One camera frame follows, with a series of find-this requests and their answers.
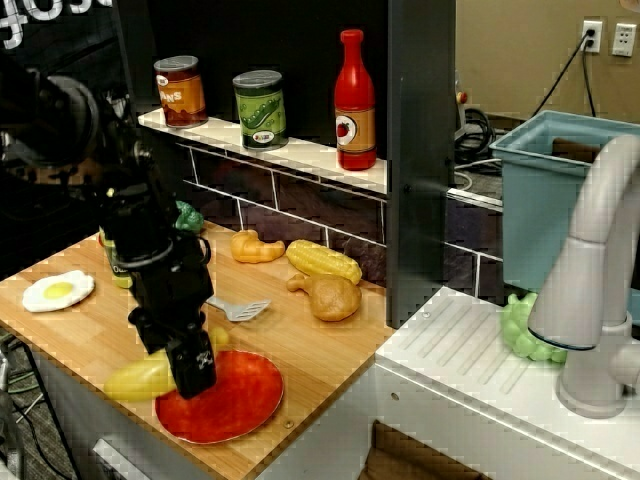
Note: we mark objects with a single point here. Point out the dark tile backsplash panel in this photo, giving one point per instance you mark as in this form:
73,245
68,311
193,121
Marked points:
300,205

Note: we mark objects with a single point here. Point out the white wall data outlet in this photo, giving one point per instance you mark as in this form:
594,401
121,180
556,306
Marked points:
624,39

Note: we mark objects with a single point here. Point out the brown board inside bin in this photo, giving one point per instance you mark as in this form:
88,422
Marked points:
575,150

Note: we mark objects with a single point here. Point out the white kitchen shelf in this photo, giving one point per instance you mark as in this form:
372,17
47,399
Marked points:
300,160

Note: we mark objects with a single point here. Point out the olive oil toy bottle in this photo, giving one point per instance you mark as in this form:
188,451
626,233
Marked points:
120,277

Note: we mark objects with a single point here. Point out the black kitchen frame panel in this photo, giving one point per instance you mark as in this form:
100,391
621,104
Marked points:
422,150

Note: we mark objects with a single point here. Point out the green peas toy can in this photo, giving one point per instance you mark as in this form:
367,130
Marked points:
260,115

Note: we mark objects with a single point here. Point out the white wall power outlet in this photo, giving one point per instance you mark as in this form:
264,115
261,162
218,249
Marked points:
591,35

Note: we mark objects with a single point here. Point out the blue plastic bin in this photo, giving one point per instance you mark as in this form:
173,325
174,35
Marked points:
535,210

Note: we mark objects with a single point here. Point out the red ketchup toy bottle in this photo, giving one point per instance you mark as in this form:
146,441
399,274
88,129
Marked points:
355,100

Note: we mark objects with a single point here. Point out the red round plate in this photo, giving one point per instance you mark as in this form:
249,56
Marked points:
235,400

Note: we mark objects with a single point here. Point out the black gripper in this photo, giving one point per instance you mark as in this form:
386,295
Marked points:
172,295

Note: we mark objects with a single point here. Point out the light green toy pepper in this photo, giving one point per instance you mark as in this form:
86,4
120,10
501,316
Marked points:
520,330

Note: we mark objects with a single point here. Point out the green toy broccoli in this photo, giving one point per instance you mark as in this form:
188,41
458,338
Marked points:
190,220

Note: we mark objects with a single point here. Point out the yellow toy corn cob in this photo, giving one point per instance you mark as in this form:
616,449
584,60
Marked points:
322,260

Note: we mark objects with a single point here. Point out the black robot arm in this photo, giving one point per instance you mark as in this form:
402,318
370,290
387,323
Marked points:
115,200

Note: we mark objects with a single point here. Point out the toy chicken drumstick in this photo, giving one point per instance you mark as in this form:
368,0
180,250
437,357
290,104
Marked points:
332,300

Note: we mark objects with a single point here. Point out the grey toy faucet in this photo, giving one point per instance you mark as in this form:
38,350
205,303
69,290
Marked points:
580,280

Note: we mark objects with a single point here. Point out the orange beans toy can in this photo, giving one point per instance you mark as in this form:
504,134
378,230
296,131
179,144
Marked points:
182,95

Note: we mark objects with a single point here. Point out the toy fried egg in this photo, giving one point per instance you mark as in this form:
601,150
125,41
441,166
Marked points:
57,291

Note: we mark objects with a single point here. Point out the white toy sink unit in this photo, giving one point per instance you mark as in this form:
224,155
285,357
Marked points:
450,390

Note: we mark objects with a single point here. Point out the toy croissant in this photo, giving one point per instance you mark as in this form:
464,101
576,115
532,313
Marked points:
252,250

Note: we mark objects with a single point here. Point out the yellow toy banana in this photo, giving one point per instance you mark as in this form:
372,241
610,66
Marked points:
140,380

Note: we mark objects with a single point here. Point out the black banner white letters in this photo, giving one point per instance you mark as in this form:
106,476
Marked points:
30,20

